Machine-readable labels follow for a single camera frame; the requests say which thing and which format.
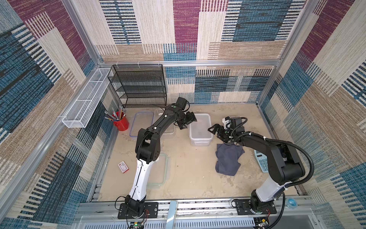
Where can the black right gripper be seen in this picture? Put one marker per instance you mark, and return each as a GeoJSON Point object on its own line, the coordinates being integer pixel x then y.
{"type": "Point", "coordinates": [220, 131]}

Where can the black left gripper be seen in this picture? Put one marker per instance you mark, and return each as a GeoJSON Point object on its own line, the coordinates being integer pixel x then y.
{"type": "Point", "coordinates": [192, 119]}

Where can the grey cleaning cloth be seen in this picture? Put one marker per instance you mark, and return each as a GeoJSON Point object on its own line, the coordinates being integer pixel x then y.
{"type": "Point", "coordinates": [227, 159]}

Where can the blue-rimmed clear lunch box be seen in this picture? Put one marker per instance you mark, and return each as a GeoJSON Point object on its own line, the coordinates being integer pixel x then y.
{"type": "Point", "coordinates": [169, 133]}

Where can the blue-rimmed clear lid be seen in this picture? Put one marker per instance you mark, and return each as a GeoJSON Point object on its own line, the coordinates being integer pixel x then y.
{"type": "Point", "coordinates": [141, 120]}

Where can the green-rimmed lunch box lid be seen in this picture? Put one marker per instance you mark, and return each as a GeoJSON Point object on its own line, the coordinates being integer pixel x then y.
{"type": "Point", "coordinates": [159, 172]}

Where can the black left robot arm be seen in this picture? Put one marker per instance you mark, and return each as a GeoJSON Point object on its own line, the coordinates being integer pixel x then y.
{"type": "Point", "coordinates": [148, 149]}

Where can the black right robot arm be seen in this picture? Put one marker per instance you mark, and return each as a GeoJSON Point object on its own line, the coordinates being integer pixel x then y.
{"type": "Point", "coordinates": [288, 164]}

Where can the light blue calculator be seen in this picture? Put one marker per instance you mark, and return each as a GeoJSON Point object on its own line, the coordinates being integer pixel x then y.
{"type": "Point", "coordinates": [262, 161]}

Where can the black mesh shelf rack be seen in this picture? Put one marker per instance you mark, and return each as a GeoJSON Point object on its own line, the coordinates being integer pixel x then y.
{"type": "Point", "coordinates": [139, 86]}

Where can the red pencil cup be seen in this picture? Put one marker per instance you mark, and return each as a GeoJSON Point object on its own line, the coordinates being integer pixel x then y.
{"type": "Point", "coordinates": [123, 124]}

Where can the pens in red cup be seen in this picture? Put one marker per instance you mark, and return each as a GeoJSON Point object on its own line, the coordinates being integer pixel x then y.
{"type": "Point", "coordinates": [114, 116]}

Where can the small red white card box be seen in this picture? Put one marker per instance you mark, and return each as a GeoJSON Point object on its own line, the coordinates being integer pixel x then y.
{"type": "Point", "coordinates": [123, 167]}

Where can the blue tape roll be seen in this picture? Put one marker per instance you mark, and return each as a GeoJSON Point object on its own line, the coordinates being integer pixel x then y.
{"type": "Point", "coordinates": [291, 203]}

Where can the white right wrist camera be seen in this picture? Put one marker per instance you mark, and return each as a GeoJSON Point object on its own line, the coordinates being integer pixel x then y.
{"type": "Point", "coordinates": [227, 122]}

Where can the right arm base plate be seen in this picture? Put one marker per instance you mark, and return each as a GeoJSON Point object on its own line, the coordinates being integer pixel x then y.
{"type": "Point", "coordinates": [243, 206]}

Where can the aluminium front rail frame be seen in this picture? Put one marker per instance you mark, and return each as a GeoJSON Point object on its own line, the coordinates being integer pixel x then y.
{"type": "Point", "coordinates": [207, 213]}

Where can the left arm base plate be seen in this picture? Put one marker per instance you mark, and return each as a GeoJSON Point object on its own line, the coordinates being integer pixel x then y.
{"type": "Point", "coordinates": [147, 210]}

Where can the white wire wall basket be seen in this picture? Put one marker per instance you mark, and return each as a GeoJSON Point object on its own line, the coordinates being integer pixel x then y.
{"type": "Point", "coordinates": [81, 111]}

